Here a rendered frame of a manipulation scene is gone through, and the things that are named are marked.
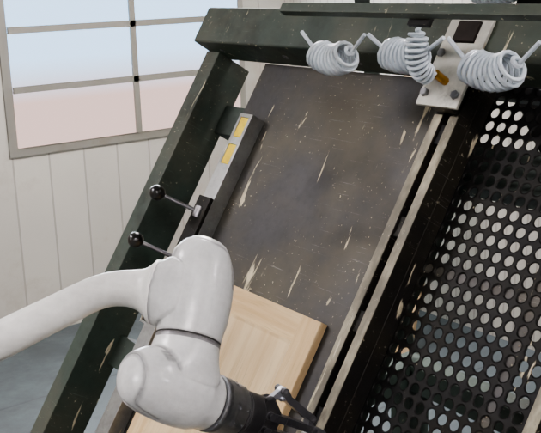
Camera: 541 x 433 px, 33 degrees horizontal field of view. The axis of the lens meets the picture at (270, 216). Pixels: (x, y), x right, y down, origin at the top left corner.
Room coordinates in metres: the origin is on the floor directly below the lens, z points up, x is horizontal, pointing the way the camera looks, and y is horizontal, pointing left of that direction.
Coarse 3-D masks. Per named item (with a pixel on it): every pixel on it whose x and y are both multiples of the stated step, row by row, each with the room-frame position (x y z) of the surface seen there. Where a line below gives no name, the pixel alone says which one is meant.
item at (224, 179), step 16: (256, 128) 2.17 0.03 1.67; (240, 144) 2.14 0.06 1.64; (240, 160) 2.14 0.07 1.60; (224, 176) 2.12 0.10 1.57; (208, 192) 2.13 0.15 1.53; (224, 192) 2.11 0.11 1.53; (224, 208) 2.11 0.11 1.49; (208, 224) 2.09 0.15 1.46; (144, 336) 2.01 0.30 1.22; (112, 400) 1.96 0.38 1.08; (112, 416) 1.93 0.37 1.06; (128, 416) 1.94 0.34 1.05; (96, 432) 1.94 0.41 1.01; (112, 432) 1.92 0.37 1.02
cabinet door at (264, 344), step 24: (240, 288) 1.89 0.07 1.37; (240, 312) 1.85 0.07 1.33; (264, 312) 1.80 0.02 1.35; (288, 312) 1.75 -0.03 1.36; (240, 336) 1.81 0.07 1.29; (264, 336) 1.76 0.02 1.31; (288, 336) 1.71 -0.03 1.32; (312, 336) 1.67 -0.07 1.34; (240, 360) 1.77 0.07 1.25; (264, 360) 1.73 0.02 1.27; (288, 360) 1.68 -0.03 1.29; (312, 360) 1.66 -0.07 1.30; (264, 384) 1.69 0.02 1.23; (288, 384) 1.64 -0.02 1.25; (288, 408) 1.62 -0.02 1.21; (144, 432) 1.86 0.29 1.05; (168, 432) 1.81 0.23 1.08; (192, 432) 1.76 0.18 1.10
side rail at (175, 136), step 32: (224, 64) 2.41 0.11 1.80; (192, 96) 2.38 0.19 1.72; (224, 96) 2.41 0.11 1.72; (192, 128) 2.35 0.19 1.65; (160, 160) 2.34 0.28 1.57; (192, 160) 2.35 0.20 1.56; (192, 192) 2.34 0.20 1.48; (128, 224) 2.28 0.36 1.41; (160, 224) 2.28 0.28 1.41; (128, 256) 2.23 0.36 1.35; (160, 256) 2.28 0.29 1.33; (96, 320) 2.17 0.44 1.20; (128, 320) 2.22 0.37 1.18; (96, 352) 2.16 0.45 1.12; (64, 384) 2.11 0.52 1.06; (96, 384) 2.16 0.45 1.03; (64, 416) 2.11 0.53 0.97
